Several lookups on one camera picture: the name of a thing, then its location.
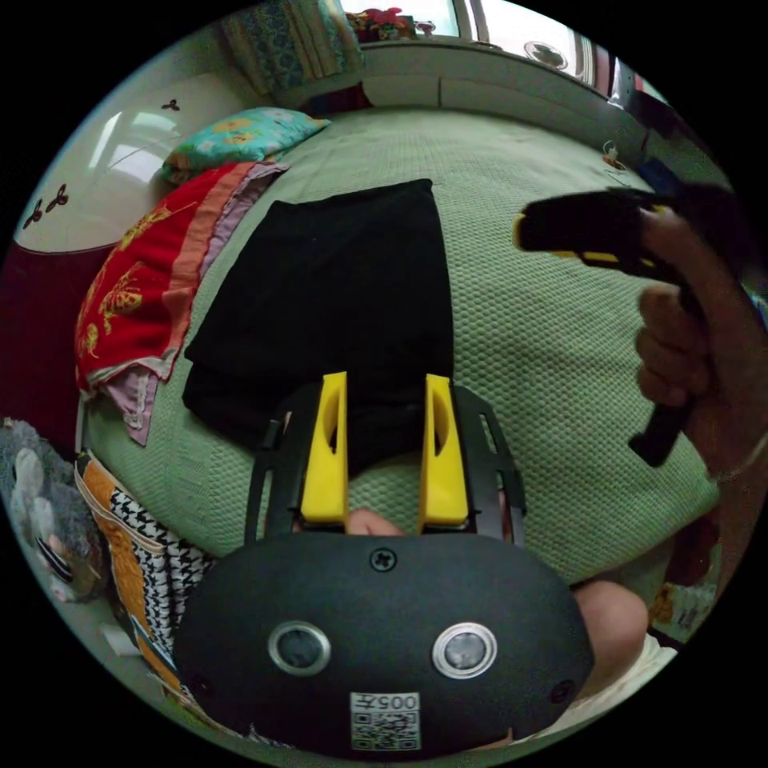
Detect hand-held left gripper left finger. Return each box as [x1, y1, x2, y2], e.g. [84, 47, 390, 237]
[300, 371, 350, 522]

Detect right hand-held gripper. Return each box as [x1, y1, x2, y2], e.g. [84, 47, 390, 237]
[513, 184, 746, 469]

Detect window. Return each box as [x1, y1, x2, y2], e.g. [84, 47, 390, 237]
[446, 0, 608, 85]

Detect black t-shirt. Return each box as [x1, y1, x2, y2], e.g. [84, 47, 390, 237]
[182, 178, 458, 476]

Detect grey plush toy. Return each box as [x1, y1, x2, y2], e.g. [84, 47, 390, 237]
[0, 418, 110, 605]

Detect person's left hand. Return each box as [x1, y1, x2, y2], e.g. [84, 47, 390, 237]
[282, 410, 514, 544]

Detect red artificial flowers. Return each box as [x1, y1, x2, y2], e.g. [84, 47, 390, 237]
[345, 6, 438, 44]

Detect red folded blanket, gold print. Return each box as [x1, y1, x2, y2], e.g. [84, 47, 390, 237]
[74, 158, 290, 448]

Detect person's body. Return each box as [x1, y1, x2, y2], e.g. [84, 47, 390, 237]
[510, 578, 682, 745]

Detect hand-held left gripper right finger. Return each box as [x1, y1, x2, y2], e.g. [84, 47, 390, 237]
[418, 374, 470, 523]

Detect person's right forearm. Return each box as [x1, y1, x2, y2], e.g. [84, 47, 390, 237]
[710, 446, 762, 577]

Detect person's right hand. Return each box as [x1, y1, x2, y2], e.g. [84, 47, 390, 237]
[634, 203, 768, 481]

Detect white glossy headboard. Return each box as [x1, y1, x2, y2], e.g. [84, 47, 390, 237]
[11, 74, 278, 256]

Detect teal patterned curtain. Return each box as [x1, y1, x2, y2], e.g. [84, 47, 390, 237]
[220, 0, 366, 98]

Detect teal floral pillow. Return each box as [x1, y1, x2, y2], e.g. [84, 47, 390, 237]
[162, 106, 332, 184]

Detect bed with green woven mat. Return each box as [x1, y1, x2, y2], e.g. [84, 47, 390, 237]
[74, 105, 722, 721]

